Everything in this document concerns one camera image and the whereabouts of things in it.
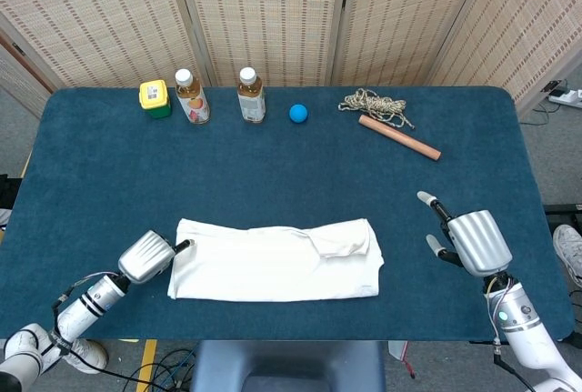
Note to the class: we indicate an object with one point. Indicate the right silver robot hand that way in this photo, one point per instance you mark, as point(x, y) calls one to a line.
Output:
point(479, 242)

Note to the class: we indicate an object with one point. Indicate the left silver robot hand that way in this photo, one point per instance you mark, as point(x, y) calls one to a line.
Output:
point(143, 258)

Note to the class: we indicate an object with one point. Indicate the white cloth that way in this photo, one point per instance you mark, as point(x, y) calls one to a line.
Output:
point(273, 269)

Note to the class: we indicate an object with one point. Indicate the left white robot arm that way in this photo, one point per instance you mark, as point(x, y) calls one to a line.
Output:
point(86, 310)

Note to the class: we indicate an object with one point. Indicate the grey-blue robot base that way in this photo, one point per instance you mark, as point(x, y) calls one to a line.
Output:
point(286, 364)

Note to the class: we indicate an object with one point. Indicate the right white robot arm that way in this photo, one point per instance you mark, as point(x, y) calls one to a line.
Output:
point(527, 333)

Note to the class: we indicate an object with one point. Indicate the white sneaker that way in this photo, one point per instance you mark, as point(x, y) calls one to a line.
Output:
point(568, 248)
point(91, 358)

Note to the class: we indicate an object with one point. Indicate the black metal bar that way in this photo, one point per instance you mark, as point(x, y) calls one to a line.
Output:
point(564, 209)

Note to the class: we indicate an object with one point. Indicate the brown wooden stick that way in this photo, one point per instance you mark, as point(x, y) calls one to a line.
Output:
point(400, 138)

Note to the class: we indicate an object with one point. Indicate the dark blue table cloth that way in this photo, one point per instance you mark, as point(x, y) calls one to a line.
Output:
point(250, 160)

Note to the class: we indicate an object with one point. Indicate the black stand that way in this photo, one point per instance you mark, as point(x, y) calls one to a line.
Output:
point(8, 192)

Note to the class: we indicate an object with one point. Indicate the green jar with yellow lid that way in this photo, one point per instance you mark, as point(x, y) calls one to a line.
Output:
point(154, 98)

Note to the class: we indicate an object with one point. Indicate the tea bottle with fruit label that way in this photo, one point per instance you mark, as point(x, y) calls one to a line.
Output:
point(193, 101)

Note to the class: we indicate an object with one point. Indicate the white power strip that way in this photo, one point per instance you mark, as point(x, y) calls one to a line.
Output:
point(568, 98)

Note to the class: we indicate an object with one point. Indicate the tea bottle with text label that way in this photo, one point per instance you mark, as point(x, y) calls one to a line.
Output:
point(251, 101)

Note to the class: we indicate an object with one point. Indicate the blue ball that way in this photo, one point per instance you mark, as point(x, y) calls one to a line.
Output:
point(298, 113)

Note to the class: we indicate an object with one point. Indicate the woven bamboo folding screen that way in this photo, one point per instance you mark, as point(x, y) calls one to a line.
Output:
point(273, 14)

